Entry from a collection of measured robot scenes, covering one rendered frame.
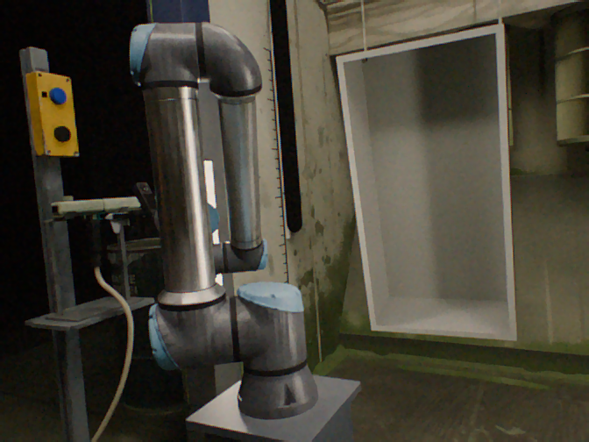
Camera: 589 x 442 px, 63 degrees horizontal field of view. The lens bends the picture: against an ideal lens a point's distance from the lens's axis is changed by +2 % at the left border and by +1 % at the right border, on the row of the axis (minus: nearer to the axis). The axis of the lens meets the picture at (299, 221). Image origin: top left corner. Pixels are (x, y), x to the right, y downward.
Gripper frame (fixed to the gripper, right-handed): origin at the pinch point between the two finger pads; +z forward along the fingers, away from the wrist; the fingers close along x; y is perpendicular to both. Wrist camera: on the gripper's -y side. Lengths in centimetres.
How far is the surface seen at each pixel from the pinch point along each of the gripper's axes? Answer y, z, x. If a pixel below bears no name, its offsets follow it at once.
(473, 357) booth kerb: 100, -78, 175
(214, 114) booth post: -38, 5, 61
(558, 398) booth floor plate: 105, -120, 146
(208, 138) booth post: -27, 5, 55
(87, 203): -4.0, 7.2, -3.6
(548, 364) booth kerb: 100, -116, 175
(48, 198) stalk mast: -6.6, 25.2, -3.4
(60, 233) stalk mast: 5.2, 25.1, -0.6
